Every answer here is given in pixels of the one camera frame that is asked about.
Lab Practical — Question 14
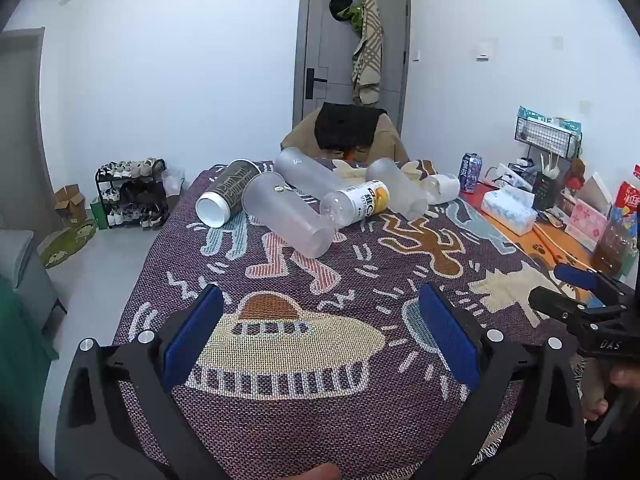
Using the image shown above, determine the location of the chair with brown coat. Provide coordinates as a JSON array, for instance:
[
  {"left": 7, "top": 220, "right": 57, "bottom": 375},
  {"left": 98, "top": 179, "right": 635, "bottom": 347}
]
[{"left": 280, "top": 110, "right": 408, "bottom": 166}]

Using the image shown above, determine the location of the orange desk mat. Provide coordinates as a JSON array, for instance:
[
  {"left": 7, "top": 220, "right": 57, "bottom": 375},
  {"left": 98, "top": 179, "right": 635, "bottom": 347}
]
[{"left": 460, "top": 182, "right": 621, "bottom": 311}]

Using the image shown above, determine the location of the grey sofa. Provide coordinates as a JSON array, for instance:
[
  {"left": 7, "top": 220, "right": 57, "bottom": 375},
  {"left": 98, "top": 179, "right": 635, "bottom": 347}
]
[{"left": 0, "top": 230, "right": 68, "bottom": 356}]

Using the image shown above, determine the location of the printed woven blanket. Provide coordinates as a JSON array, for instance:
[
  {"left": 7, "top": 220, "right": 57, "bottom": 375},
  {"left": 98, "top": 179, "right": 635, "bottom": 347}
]
[{"left": 112, "top": 159, "right": 596, "bottom": 480}]

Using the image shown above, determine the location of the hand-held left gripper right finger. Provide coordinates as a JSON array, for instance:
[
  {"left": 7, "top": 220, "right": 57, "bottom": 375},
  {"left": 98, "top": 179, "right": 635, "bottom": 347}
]
[{"left": 418, "top": 283, "right": 587, "bottom": 480}]

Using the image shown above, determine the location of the clear bottle yellow label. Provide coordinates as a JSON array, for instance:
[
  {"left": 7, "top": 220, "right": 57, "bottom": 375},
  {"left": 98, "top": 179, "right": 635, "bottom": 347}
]
[{"left": 320, "top": 180, "right": 391, "bottom": 227}]

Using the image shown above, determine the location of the purple drink can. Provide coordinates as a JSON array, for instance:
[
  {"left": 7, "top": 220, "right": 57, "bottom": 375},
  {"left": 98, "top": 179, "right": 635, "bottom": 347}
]
[{"left": 460, "top": 152, "right": 483, "bottom": 194}]

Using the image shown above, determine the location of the dark patterned paper cup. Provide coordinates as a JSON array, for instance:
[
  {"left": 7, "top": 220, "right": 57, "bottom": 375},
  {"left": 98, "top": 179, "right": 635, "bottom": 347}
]
[{"left": 195, "top": 158, "right": 262, "bottom": 228}]

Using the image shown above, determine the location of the cardboard box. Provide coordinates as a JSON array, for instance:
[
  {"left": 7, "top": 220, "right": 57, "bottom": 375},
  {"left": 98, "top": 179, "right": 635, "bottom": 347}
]
[{"left": 54, "top": 185, "right": 88, "bottom": 226}]

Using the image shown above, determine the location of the black shoe rack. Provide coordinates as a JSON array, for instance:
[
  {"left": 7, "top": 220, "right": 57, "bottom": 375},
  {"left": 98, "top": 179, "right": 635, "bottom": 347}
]
[{"left": 95, "top": 158, "right": 170, "bottom": 231}]

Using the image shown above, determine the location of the grey door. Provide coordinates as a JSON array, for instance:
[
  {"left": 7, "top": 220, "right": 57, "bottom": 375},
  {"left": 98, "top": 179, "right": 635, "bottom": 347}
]
[{"left": 292, "top": 0, "right": 413, "bottom": 131}]

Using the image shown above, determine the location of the green floor rug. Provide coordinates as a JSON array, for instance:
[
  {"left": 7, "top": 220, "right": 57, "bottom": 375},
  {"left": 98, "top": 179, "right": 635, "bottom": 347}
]
[{"left": 40, "top": 219, "right": 98, "bottom": 268}]

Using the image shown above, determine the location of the red snack bag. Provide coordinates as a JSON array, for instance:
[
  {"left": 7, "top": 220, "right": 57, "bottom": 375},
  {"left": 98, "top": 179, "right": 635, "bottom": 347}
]
[{"left": 611, "top": 180, "right": 640, "bottom": 231}]

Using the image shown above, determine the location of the small white cup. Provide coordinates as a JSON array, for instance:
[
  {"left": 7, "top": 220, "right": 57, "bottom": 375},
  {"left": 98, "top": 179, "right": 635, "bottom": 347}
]
[{"left": 422, "top": 173, "right": 461, "bottom": 205}]

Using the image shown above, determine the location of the white plastic bag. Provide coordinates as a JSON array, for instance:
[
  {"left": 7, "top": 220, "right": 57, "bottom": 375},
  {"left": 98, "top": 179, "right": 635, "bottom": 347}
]
[{"left": 161, "top": 169, "right": 187, "bottom": 197}]

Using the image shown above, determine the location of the person's right hand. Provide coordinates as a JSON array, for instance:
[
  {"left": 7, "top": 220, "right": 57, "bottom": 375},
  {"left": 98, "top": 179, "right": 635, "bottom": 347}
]
[{"left": 581, "top": 359, "right": 640, "bottom": 422}]

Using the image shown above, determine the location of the wire basket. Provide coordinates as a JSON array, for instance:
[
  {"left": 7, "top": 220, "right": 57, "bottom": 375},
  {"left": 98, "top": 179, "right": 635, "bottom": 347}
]
[{"left": 512, "top": 115, "right": 583, "bottom": 158}]

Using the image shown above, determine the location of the tissue pack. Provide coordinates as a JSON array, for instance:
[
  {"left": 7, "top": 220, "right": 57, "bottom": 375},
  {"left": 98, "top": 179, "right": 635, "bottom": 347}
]
[{"left": 481, "top": 187, "right": 538, "bottom": 236}]

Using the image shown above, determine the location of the black door handle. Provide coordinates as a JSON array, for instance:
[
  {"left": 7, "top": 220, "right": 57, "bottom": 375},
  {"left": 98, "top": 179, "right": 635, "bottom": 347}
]
[{"left": 305, "top": 67, "right": 328, "bottom": 100}]

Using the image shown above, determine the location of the pink patterned box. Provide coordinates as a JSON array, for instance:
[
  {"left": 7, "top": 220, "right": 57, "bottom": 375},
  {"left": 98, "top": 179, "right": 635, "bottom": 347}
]
[{"left": 565, "top": 197, "right": 612, "bottom": 252}]

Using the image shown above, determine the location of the tall translucent plastic cup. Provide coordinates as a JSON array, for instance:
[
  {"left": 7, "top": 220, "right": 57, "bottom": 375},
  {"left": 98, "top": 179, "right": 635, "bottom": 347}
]
[{"left": 241, "top": 171, "right": 337, "bottom": 259}]

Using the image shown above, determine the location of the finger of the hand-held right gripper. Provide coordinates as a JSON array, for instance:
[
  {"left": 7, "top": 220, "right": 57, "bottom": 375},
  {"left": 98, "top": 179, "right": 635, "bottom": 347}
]
[
  {"left": 528, "top": 287, "right": 603, "bottom": 332},
  {"left": 553, "top": 262, "right": 636, "bottom": 307}
]

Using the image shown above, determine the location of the plaid scarf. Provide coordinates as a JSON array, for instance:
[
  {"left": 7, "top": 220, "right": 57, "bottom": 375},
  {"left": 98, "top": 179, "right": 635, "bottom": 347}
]
[{"left": 351, "top": 0, "right": 385, "bottom": 106}]

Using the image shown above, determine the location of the green cloth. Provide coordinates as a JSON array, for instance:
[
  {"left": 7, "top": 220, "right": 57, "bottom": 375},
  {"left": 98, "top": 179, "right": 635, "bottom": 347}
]
[{"left": 0, "top": 275, "right": 60, "bottom": 480}]

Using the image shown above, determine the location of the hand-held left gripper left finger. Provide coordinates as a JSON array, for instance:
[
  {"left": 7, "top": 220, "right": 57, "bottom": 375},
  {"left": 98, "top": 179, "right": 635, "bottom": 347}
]
[{"left": 55, "top": 283, "right": 226, "bottom": 480}]

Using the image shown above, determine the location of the clear plastic bag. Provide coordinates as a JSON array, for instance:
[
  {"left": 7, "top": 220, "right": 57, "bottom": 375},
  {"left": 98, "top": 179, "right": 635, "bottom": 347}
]
[{"left": 592, "top": 220, "right": 636, "bottom": 276}]

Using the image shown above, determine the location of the black pen holder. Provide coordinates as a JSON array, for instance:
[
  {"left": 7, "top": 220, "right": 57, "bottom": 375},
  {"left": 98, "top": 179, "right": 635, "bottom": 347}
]
[{"left": 531, "top": 170, "right": 563, "bottom": 211}]

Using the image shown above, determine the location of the black garment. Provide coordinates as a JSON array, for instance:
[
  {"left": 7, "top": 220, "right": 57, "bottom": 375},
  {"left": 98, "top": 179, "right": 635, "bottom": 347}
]
[{"left": 314, "top": 102, "right": 388, "bottom": 151}]

